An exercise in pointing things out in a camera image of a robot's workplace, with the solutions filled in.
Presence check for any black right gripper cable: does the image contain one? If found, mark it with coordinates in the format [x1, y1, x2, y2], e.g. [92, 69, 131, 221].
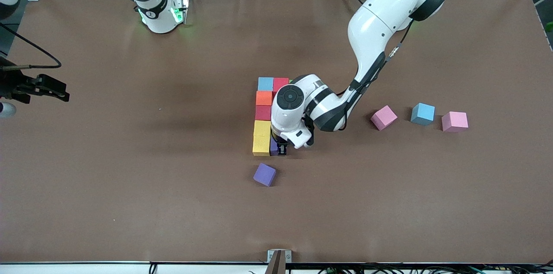
[0, 22, 62, 70]

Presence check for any orange foam cube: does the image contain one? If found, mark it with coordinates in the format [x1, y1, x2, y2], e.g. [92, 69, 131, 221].
[255, 91, 274, 107]

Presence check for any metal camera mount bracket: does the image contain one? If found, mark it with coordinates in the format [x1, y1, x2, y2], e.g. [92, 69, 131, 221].
[266, 249, 292, 274]

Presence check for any yellow foam cube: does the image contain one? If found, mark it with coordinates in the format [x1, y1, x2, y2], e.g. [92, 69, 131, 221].
[254, 120, 272, 137]
[252, 136, 271, 157]

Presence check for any pink foam cube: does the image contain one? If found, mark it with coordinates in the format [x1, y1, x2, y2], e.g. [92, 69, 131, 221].
[441, 112, 469, 133]
[370, 105, 398, 131]

